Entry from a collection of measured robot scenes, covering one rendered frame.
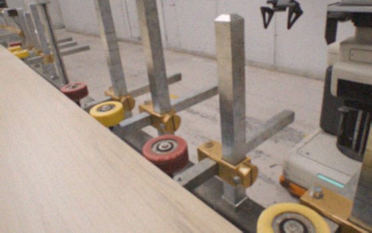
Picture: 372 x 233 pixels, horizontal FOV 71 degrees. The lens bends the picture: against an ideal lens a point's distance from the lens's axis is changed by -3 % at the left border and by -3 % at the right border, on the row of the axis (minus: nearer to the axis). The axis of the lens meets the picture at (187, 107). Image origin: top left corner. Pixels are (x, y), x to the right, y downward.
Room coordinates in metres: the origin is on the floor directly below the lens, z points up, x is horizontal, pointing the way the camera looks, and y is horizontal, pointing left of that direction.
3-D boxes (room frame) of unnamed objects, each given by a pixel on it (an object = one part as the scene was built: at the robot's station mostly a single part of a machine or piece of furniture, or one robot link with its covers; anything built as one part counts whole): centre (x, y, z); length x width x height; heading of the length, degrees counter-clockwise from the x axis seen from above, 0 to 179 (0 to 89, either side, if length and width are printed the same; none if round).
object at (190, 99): (0.72, 0.04, 0.83); 0.43 x 0.03 x 0.04; 127
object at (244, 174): (0.47, -0.07, 0.80); 0.14 x 0.06 x 0.05; 37
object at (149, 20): (0.65, 0.07, 0.93); 0.04 x 0.04 x 0.48; 37
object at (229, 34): (0.45, -0.08, 0.87); 0.04 x 0.04 x 0.48; 37
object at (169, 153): (0.40, 0.05, 0.85); 0.08 x 0.08 x 0.11
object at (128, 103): (0.87, 0.23, 0.82); 0.14 x 0.06 x 0.05; 37
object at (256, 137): (0.52, -0.11, 0.80); 0.43 x 0.03 x 0.04; 127
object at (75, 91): (0.80, 0.35, 0.85); 0.08 x 0.08 x 0.11
